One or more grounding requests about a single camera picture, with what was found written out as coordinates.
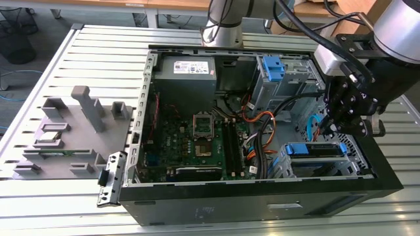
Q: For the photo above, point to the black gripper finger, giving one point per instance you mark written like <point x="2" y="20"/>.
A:
<point x="338" y="98"/>
<point x="359" y="115"/>

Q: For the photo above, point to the hard disk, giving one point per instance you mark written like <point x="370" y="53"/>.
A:
<point x="323" y="151"/>

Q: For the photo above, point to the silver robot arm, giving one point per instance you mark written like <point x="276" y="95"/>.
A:
<point x="399" y="32"/>

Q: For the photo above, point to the silver disk bay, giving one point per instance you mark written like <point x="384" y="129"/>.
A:
<point x="315" y="159"/>

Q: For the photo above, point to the silver drive cage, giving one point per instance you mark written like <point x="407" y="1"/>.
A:
<point x="288" y="83"/>

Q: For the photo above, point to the blue drive latch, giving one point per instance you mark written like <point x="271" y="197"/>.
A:
<point x="272" y="70"/>

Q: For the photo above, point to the wooden cabinet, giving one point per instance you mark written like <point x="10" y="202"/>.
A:
<point x="380" y="7"/>

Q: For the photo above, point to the black RAM slot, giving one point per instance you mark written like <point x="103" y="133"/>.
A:
<point x="231" y="147"/>
<point x="239" y="147"/>
<point x="235" y="147"/>
<point x="227" y="147"/>

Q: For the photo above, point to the grey power supply unit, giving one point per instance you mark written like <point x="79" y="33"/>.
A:
<point x="187" y="93"/>

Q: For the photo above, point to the CPU socket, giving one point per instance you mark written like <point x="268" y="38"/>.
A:
<point x="203" y="150"/>

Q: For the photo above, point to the black graphics card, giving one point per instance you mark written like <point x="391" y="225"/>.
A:
<point x="196" y="172"/>

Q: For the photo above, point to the black PC case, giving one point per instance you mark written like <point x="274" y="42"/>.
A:
<point x="230" y="204"/>

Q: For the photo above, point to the green motherboard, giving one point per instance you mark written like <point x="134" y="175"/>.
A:
<point x="174" y="147"/>

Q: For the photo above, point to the black case fan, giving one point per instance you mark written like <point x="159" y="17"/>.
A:
<point x="155" y="127"/>

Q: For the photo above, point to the grey parts rack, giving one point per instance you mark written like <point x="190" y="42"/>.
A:
<point x="79" y="147"/>

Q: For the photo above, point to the green RAM stick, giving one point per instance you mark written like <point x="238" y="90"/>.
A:
<point x="62" y="154"/>

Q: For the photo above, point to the silver CPU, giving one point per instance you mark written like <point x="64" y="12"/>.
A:
<point x="50" y="136"/>

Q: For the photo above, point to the black mesh wastebasket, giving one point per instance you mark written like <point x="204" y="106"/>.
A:
<point x="19" y="49"/>

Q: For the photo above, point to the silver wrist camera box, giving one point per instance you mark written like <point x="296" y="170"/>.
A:
<point x="328" y="62"/>

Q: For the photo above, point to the black wrist mount bracket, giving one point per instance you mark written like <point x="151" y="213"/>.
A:
<point x="348" y="40"/>

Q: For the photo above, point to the silver slot bracket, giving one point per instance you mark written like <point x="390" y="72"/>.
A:
<point x="115" y="177"/>

